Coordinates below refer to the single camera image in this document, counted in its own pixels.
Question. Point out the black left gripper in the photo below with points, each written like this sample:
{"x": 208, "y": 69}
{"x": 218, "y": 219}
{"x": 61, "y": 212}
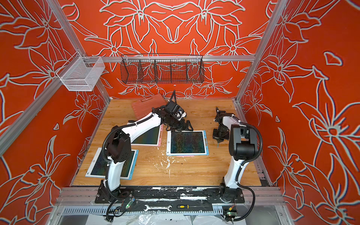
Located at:
{"x": 182, "y": 127}

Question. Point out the pink framed writing tablet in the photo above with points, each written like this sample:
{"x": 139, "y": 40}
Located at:
{"x": 150, "y": 138}

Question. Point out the yellow handled screwdriver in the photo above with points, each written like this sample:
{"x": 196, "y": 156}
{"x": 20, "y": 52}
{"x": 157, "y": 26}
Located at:
{"x": 186, "y": 206}

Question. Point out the blue framed tablet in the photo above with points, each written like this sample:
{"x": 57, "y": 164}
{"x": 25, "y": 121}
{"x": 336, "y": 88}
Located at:
{"x": 187, "y": 143}
{"x": 98, "y": 166}

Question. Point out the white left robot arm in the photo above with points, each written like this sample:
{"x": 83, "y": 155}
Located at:
{"x": 116, "y": 147}

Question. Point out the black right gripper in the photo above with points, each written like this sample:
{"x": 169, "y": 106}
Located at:
{"x": 218, "y": 134}

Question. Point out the clear plastic wall bin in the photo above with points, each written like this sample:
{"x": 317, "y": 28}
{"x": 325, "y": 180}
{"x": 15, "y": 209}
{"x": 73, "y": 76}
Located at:
{"x": 81, "y": 74}

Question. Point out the silver open-end wrench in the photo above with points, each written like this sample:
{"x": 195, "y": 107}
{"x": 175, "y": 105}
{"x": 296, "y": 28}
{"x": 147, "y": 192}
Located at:
{"x": 147, "y": 208}

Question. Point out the blue framed front tablet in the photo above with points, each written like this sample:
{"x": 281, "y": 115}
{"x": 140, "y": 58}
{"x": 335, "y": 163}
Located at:
{"x": 98, "y": 166}

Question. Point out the black wire wall basket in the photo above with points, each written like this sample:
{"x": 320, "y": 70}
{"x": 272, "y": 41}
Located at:
{"x": 162, "y": 69}

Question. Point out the red plastic tool case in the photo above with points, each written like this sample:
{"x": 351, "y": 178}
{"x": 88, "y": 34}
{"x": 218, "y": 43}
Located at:
{"x": 143, "y": 107}

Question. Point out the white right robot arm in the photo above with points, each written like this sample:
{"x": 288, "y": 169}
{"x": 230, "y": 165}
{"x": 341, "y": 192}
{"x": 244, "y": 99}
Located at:
{"x": 245, "y": 146}

